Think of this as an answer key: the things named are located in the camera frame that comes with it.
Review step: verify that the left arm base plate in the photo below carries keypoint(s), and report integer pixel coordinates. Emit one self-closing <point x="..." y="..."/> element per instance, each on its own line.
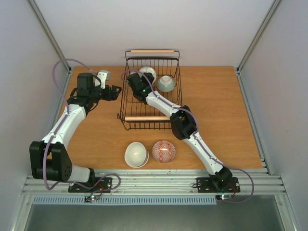
<point x="106" y="184"/>

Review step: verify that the grey slotted cable duct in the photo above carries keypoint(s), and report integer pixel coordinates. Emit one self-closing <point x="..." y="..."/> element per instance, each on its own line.
<point x="126" y="200"/>

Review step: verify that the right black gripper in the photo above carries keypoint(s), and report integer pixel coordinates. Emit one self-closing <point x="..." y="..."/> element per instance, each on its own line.
<point x="132" y="79"/>

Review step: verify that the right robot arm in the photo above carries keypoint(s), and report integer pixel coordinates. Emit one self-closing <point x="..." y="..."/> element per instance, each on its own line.
<point x="184" y="126"/>

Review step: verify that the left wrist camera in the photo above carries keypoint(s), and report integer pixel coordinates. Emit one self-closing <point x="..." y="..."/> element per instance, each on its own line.
<point x="102" y="77"/>

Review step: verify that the right controller board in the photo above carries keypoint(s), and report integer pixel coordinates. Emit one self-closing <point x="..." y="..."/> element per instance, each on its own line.
<point x="224" y="197"/>

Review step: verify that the controller board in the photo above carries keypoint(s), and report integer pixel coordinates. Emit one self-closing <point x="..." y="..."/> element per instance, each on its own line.
<point x="224" y="197"/>
<point x="92" y="198"/>

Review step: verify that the green dashed pattern bowl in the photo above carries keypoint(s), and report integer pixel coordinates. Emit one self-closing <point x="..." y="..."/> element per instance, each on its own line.
<point x="166" y="84"/>

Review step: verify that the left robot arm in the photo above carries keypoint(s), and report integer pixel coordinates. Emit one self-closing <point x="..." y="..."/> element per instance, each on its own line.
<point x="49" y="158"/>

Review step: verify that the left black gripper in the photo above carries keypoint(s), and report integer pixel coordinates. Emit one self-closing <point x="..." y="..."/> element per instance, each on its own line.
<point x="112" y="95"/>

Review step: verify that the white ribbed bowl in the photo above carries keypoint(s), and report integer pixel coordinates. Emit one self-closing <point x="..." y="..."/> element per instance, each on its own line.
<point x="147" y="69"/>

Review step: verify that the red patterned blue bowl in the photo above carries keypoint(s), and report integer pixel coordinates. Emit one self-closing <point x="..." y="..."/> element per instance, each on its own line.
<point x="163" y="151"/>

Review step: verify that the left controller board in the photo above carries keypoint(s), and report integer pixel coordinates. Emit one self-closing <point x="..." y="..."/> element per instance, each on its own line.
<point x="92" y="198"/>

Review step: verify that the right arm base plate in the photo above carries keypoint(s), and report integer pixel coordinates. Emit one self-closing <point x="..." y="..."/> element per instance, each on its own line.
<point x="205" y="185"/>

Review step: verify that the large white bowl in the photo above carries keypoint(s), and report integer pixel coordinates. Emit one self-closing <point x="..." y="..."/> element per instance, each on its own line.
<point x="136" y="155"/>

